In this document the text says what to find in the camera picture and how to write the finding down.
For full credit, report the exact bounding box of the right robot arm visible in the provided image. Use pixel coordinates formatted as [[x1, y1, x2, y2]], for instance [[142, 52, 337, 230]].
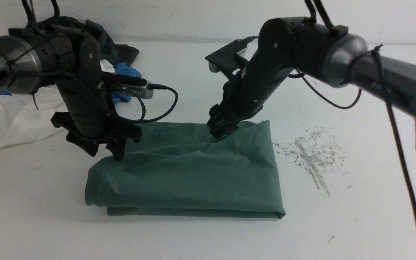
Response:
[[206, 17, 416, 138]]

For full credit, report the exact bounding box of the dark green crumpled garment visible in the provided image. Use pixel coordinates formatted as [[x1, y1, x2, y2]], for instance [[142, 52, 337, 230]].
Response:
[[38, 16, 140, 66]]

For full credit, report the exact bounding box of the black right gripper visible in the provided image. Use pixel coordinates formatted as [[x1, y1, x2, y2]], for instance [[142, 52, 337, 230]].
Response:
[[207, 50, 294, 138]]

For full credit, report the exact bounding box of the green long-sleeve top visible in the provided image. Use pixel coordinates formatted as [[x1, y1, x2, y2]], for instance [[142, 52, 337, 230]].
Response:
[[84, 121, 285, 219]]

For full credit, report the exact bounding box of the blue garment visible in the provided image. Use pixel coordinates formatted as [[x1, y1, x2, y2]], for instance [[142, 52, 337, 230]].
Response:
[[0, 62, 143, 105]]

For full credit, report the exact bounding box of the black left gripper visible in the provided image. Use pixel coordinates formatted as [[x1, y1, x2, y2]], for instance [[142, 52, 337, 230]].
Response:
[[51, 79, 142, 161]]

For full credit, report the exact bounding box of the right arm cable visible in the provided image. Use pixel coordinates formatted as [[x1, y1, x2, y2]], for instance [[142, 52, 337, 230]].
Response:
[[296, 0, 416, 260]]

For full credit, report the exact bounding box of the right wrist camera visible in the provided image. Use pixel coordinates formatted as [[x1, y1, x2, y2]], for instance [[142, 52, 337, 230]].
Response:
[[205, 36, 259, 81]]

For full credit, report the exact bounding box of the white garment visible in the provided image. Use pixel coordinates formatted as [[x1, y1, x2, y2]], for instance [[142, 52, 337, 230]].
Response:
[[0, 58, 116, 155]]

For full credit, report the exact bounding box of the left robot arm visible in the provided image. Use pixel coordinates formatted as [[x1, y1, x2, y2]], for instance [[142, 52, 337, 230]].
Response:
[[0, 25, 147, 161]]

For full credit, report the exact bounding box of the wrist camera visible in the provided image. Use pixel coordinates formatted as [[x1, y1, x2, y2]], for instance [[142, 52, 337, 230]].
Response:
[[101, 72, 154, 99], [205, 36, 259, 81]]

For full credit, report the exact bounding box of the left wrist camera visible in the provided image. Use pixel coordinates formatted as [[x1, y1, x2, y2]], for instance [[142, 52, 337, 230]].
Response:
[[101, 72, 154, 99]]

